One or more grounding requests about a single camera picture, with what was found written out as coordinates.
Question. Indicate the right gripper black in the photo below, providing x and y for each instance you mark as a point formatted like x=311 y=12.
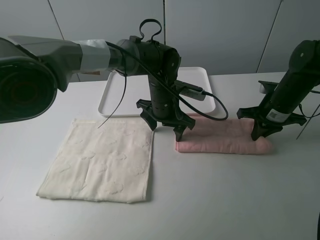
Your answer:
x=268 y=116

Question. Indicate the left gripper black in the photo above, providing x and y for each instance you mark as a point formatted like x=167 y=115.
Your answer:
x=164 y=108

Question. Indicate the pink towel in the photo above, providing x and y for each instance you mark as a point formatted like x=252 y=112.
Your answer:
x=231 y=136

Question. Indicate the cream white towel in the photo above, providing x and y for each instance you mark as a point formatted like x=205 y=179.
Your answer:
x=101 y=162

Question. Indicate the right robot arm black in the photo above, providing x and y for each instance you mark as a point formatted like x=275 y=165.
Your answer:
x=302 y=76

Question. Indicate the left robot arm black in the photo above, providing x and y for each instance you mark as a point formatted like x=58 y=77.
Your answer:
x=34 y=69

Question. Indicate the white rectangular plastic tray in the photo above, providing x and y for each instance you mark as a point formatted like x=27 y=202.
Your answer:
x=122 y=97

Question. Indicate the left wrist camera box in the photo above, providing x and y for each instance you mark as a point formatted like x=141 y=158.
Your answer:
x=190 y=90

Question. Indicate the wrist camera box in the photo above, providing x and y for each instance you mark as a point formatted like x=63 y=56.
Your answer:
x=267 y=87
x=190 y=90

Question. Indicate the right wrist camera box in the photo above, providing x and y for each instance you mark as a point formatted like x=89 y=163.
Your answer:
x=267 y=87

